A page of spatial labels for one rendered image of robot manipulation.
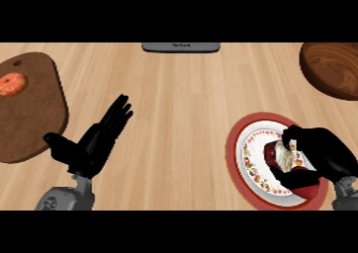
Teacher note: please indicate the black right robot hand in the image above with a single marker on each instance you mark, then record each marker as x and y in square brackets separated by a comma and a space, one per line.
[327, 153]

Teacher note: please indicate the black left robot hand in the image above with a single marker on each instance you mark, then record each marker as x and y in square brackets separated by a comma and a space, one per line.
[95, 141]

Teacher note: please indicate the red-wrapped white cupcake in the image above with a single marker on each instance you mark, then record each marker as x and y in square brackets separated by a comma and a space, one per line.
[283, 158]

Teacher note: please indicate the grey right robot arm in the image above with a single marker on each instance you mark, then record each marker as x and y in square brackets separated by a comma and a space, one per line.
[349, 194]

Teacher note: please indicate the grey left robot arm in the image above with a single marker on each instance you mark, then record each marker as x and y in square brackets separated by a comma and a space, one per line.
[68, 195]

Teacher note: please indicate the red-rimmed floral plate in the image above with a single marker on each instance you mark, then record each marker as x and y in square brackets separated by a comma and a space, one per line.
[263, 171]

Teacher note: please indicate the brown wooden bowl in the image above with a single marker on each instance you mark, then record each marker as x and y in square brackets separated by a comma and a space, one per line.
[336, 69]

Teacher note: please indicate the brown wooden cutting board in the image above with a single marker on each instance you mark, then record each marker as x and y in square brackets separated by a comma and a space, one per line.
[27, 108]

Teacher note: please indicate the grey flat appliance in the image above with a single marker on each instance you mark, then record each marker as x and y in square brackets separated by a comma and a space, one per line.
[181, 47]

